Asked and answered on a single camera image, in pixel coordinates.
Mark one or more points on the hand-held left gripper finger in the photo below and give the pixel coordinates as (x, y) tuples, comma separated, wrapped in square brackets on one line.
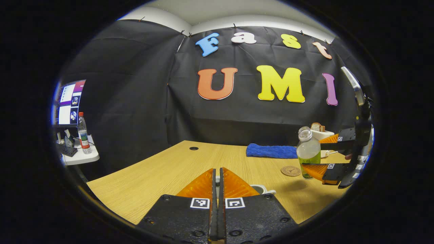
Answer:
[(221, 220), (213, 220)]

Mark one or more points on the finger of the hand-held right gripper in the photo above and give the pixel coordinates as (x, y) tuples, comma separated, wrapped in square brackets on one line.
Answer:
[(337, 173), (346, 140)]

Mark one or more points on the clear green label water bottle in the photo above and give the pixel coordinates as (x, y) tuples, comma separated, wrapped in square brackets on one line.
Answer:
[(308, 152)]

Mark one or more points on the round brown coaster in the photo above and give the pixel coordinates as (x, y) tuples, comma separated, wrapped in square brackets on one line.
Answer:
[(290, 171)]

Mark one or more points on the white teacup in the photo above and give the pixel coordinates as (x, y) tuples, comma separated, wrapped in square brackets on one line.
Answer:
[(264, 189)]

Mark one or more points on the red cap plastic bottle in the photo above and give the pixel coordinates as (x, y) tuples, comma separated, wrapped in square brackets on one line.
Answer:
[(83, 135)]

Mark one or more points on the white toaster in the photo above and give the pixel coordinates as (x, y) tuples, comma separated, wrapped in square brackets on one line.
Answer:
[(325, 135)]

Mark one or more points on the toast slices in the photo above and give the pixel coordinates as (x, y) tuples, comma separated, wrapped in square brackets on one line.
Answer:
[(317, 127)]

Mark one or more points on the blue towel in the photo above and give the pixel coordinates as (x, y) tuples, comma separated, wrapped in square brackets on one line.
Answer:
[(271, 151)]

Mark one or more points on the black backdrop cloth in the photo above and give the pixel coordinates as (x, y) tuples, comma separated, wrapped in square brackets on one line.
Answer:
[(135, 101)]

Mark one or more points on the white side table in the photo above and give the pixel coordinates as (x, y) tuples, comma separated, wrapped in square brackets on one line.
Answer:
[(84, 157)]

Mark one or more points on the black desk organizer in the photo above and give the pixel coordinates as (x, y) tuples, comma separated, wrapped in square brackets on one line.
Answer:
[(69, 150)]

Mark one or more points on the computer monitor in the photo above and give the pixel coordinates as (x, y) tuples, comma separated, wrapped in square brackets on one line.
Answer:
[(69, 103)]

